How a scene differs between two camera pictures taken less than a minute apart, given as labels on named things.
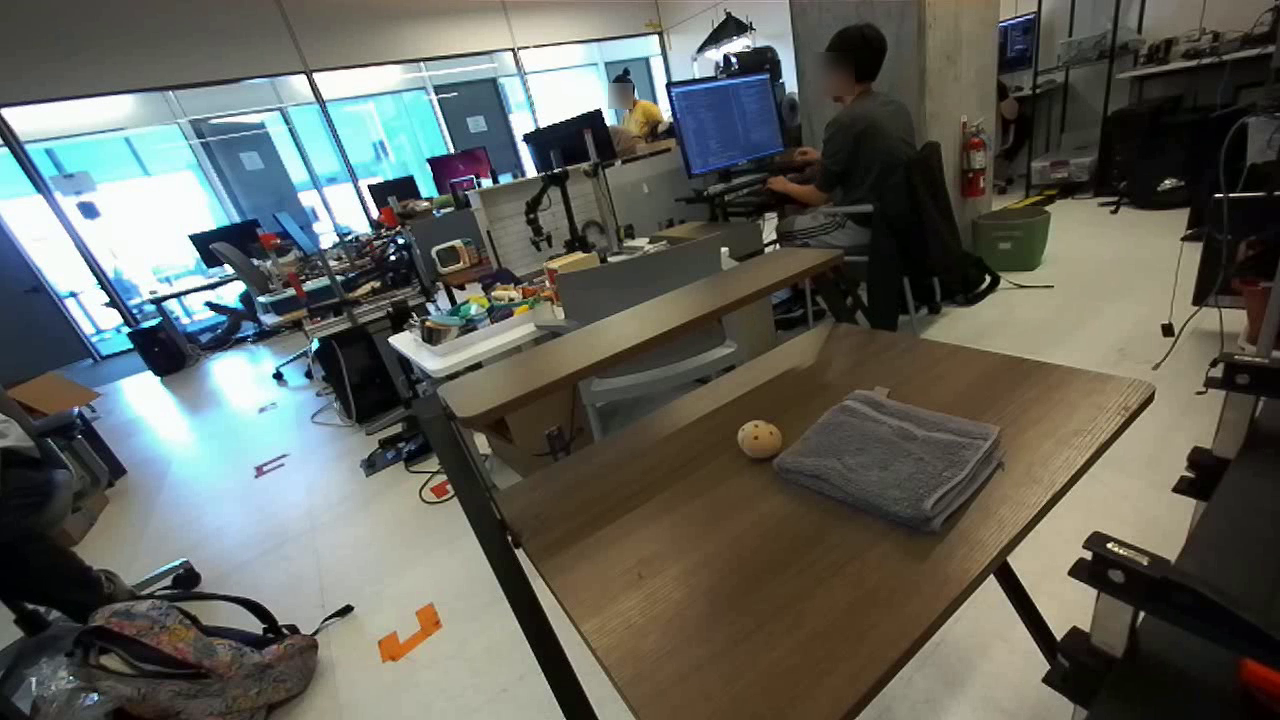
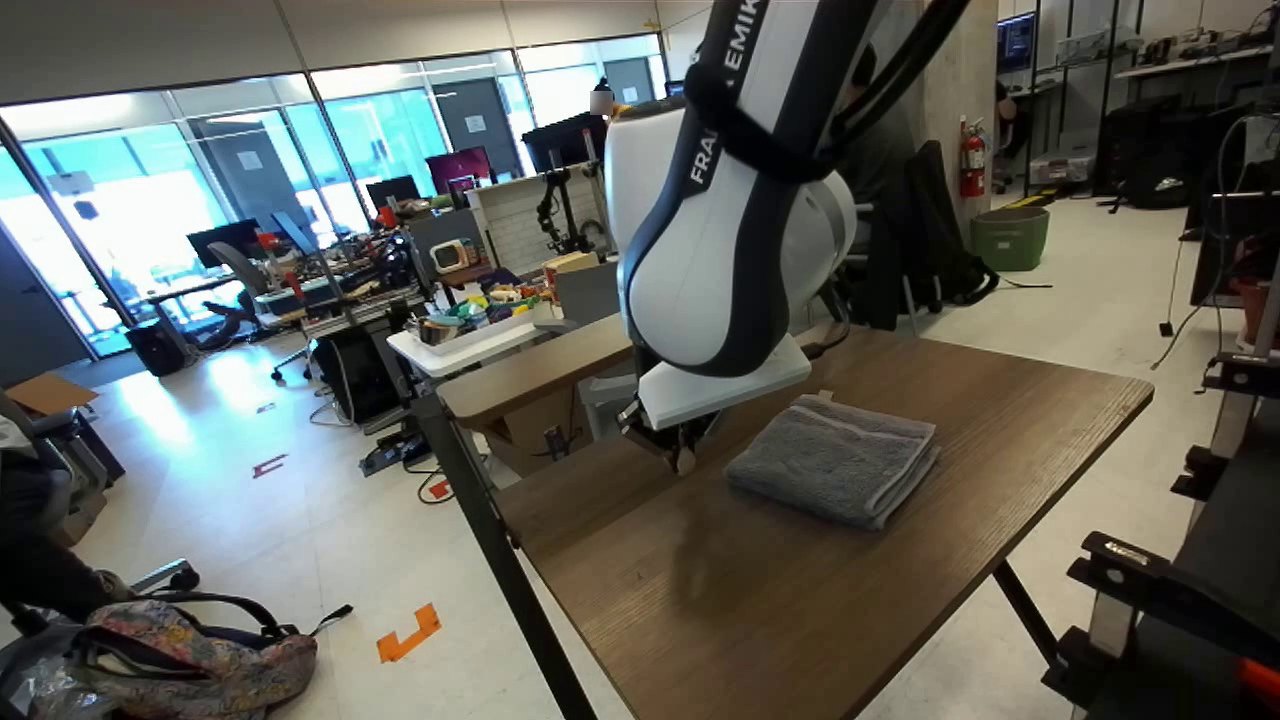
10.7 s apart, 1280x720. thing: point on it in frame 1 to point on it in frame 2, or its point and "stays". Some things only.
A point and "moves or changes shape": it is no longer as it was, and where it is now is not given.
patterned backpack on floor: [156, 662] stays
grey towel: [897, 457] moves or changes shape
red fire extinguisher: [975, 160] stays
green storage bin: [1013, 237] stays
